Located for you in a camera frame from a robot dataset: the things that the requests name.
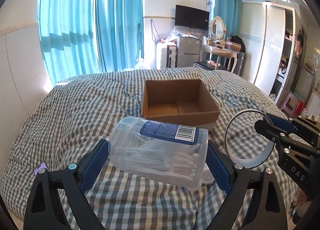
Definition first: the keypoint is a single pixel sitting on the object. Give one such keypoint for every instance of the silver mini fridge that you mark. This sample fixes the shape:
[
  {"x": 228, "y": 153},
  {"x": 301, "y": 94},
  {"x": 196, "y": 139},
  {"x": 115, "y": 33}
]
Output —
[{"x": 188, "y": 49}]

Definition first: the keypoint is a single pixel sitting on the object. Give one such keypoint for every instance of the teal curtain left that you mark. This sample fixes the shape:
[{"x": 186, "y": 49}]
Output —
[{"x": 80, "y": 37}]

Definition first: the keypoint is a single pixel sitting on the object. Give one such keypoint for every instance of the pink plastic stool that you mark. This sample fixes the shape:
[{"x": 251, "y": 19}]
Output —
[{"x": 291, "y": 104}]

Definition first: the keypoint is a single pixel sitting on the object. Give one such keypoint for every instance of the black cushioned chair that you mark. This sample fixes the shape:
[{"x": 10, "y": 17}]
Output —
[{"x": 206, "y": 66}]

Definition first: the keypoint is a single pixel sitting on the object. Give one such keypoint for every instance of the black wall television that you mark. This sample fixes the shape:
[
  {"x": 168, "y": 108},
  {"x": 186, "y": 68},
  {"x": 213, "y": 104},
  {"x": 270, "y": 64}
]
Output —
[{"x": 191, "y": 17}]

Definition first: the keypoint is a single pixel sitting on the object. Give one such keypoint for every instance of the teal curtain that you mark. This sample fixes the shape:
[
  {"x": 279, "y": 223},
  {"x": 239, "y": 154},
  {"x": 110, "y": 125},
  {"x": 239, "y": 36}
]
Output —
[
  {"x": 80, "y": 37},
  {"x": 230, "y": 12}
]

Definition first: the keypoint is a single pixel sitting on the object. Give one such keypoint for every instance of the white oval vanity mirror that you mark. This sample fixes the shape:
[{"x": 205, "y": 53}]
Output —
[{"x": 217, "y": 28}]

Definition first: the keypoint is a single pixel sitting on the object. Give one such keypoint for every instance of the brown cardboard box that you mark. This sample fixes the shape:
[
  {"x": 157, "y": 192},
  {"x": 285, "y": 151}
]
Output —
[{"x": 183, "y": 101}]

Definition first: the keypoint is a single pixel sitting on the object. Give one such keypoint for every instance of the teal curtain right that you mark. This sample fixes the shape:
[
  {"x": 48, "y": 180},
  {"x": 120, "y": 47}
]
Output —
[{"x": 230, "y": 12}]

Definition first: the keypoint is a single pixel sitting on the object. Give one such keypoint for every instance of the white suitcase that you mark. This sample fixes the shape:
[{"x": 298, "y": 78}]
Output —
[{"x": 165, "y": 55}]

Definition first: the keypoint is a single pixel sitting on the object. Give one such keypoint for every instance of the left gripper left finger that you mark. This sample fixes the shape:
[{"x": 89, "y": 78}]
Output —
[{"x": 44, "y": 208}]

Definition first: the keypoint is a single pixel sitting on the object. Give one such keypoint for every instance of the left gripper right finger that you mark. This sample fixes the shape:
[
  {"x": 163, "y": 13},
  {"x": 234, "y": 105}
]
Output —
[{"x": 266, "y": 209}]

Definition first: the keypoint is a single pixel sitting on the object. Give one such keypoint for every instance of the clear plastic jar blue label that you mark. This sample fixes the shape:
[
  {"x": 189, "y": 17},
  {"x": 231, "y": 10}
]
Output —
[{"x": 171, "y": 153}]

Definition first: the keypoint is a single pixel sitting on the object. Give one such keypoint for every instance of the white sliding wardrobe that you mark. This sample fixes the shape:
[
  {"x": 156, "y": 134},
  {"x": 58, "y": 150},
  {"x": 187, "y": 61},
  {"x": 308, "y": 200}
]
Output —
[{"x": 268, "y": 31}]

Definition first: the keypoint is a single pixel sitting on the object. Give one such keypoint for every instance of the white dressing table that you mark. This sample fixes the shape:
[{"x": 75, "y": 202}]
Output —
[{"x": 225, "y": 53}]

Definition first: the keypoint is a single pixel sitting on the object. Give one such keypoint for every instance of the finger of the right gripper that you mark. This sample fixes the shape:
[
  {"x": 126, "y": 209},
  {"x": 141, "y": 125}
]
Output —
[
  {"x": 278, "y": 135},
  {"x": 283, "y": 124}
]

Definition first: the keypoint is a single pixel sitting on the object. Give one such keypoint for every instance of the black backpack on table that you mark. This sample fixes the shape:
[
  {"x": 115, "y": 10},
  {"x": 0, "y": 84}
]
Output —
[{"x": 238, "y": 40}]

